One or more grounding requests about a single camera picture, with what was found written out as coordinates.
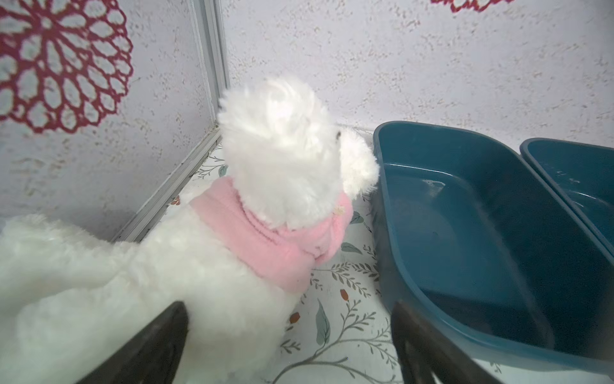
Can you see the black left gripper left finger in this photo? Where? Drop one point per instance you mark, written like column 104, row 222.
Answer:
column 150, row 357

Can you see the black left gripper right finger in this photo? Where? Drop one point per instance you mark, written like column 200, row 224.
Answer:
column 425, row 355

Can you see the left teal storage box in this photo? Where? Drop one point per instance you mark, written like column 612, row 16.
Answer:
column 472, row 237

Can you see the teal storage box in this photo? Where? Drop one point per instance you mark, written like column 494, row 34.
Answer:
column 472, row 237
column 582, row 175

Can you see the right teal storage box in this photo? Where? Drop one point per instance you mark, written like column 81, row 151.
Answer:
column 582, row 175

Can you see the white plush dog toy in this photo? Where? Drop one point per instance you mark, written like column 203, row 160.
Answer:
column 239, row 252

